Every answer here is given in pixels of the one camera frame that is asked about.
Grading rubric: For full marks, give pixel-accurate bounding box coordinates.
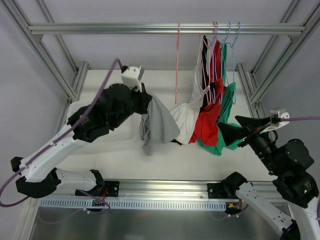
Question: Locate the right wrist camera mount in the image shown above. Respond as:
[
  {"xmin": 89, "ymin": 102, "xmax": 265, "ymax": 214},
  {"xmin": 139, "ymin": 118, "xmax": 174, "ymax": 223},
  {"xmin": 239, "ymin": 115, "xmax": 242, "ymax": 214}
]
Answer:
[{"xmin": 261, "ymin": 108, "xmax": 290, "ymax": 133}]

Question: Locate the aluminium frame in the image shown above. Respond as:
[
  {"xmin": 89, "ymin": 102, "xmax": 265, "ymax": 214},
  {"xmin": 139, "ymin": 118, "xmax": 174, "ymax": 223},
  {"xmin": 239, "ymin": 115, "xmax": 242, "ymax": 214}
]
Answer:
[{"xmin": 0, "ymin": 0, "xmax": 320, "ymax": 123}]

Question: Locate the red tank top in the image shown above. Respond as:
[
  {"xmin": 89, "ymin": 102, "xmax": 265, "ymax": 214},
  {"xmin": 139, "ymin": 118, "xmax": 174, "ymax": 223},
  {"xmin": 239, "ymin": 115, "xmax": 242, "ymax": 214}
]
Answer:
[{"xmin": 189, "ymin": 47, "xmax": 222, "ymax": 147}]

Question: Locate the pink wire hanger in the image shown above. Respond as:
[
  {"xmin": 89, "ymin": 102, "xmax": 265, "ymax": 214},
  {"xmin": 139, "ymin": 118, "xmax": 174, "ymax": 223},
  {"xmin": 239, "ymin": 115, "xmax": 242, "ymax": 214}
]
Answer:
[
  {"xmin": 201, "ymin": 21, "xmax": 219, "ymax": 105},
  {"xmin": 174, "ymin": 22, "xmax": 181, "ymax": 104}
]

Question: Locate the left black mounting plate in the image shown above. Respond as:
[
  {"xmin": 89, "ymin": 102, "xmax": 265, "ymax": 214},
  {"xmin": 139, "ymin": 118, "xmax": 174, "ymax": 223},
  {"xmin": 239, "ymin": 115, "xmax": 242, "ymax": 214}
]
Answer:
[{"xmin": 101, "ymin": 180, "xmax": 120, "ymax": 198}]

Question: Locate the blue wire hanger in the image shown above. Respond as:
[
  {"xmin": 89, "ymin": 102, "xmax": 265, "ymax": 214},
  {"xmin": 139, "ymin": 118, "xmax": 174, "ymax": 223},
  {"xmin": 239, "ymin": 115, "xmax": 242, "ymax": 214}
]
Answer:
[
  {"xmin": 227, "ymin": 22, "xmax": 242, "ymax": 105},
  {"xmin": 209, "ymin": 22, "xmax": 228, "ymax": 106}
]

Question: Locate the white plastic basket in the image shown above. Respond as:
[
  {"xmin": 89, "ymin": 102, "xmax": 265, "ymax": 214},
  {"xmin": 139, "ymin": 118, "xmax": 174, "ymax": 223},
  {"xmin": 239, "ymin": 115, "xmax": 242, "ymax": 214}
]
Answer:
[{"xmin": 63, "ymin": 103, "xmax": 138, "ymax": 151}]

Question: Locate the white slotted cable duct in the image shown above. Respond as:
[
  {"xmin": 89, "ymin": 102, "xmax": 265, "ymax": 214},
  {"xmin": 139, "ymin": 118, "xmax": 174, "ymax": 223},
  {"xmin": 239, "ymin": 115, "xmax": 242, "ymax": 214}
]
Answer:
[{"xmin": 40, "ymin": 198, "xmax": 227, "ymax": 212}]

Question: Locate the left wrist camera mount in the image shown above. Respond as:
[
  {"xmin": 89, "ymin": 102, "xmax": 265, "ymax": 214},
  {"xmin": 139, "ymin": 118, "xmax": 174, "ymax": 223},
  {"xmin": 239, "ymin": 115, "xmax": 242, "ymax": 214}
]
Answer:
[{"xmin": 121, "ymin": 65, "xmax": 145, "ymax": 92}]

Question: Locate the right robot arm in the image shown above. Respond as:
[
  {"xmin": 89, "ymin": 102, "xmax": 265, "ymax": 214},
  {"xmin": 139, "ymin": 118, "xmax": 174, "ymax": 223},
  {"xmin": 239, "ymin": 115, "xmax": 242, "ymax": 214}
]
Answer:
[{"xmin": 214, "ymin": 111, "xmax": 320, "ymax": 240}]

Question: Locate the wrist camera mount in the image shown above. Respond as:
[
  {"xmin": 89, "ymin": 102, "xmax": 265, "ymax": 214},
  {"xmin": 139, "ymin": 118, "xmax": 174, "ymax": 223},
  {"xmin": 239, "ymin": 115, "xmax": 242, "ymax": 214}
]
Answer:
[
  {"xmin": 121, "ymin": 65, "xmax": 145, "ymax": 92},
  {"xmin": 261, "ymin": 108, "xmax": 290, "ymax": 133}
]

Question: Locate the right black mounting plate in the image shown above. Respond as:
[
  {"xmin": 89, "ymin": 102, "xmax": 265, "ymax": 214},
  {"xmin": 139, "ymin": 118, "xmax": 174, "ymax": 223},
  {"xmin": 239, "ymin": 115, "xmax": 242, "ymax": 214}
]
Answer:
[{"xmin": 206, "ymin": 182, "xmax": 225, "ymax": 199}]

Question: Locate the green tank top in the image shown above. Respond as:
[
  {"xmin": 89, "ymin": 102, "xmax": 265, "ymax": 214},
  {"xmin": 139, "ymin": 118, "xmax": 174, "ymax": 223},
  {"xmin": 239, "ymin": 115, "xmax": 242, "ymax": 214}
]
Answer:
[{"xmin": 196, "ymin": 42, "xmax": 245, "ymax": 157}]

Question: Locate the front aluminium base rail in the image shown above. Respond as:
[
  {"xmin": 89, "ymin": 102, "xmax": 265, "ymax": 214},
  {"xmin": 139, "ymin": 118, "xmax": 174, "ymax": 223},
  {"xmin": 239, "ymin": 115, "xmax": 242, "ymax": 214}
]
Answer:
[{"xmin": 49, "ymin": 179, "xmax": 284, "ymax": 202}]

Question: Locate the black tank top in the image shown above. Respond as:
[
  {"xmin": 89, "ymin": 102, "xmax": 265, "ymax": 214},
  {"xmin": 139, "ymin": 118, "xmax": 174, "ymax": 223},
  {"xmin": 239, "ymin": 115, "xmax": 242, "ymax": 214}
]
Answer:
[{"xmin": 170, "ymin": 37, "xmax": 218, "ymax": 146}]

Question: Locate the aluminium hanging rail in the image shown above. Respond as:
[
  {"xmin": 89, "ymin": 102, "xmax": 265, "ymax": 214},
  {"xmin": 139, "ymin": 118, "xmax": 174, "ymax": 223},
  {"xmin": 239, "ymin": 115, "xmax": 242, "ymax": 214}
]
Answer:
[{"xmin": 28, "ymin": 22, "xmax": 306, "ymax": 36}]

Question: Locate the black mounting plate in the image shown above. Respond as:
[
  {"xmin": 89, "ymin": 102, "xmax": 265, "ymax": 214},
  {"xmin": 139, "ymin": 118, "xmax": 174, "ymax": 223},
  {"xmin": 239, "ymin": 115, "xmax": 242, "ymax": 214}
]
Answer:
[
  {"xmin": 101, "ymin": 180, "xmax": 120, "ymax": 198},
  {"xmin": 206, "ymin": 182, "xmax": 225, "ymax": 199}
]

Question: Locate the grey tank top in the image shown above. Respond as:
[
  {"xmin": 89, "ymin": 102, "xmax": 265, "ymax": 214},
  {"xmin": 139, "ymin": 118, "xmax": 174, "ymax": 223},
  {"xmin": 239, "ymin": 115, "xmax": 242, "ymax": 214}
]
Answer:
[{"xmin": 139, "ymin": 94, "xmax": 181, "ymax": 156}]

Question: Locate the white tank top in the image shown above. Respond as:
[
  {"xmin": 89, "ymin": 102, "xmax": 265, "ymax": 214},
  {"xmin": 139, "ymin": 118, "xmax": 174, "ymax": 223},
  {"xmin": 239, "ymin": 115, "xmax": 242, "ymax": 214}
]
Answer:
[{"xmin": 170, "ymin": 40, "xmax": 207, "ymax": 145}]

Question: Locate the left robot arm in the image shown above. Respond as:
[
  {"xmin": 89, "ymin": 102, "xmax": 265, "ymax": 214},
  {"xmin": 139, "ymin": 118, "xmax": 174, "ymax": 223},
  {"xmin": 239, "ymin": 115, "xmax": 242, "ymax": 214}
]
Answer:
[{"xmin": 10, "ymin": 83, "xmax": 152, "ymax": 199}]

